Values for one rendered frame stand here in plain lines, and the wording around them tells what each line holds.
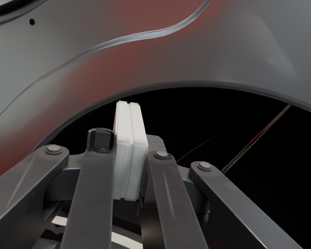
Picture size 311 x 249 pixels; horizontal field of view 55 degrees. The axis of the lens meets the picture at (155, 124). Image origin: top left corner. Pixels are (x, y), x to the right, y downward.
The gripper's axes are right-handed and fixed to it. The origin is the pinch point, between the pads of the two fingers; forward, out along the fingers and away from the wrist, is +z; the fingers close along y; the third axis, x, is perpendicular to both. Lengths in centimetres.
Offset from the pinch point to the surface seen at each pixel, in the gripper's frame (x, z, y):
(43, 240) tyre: -10.5, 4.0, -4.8
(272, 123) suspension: -10, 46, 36
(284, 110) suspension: -6, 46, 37
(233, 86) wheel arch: 0.3, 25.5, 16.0
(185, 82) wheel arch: -0.8, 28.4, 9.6
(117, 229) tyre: -10.2, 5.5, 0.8
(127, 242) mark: -10.2, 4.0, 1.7
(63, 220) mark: -10.5, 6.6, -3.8
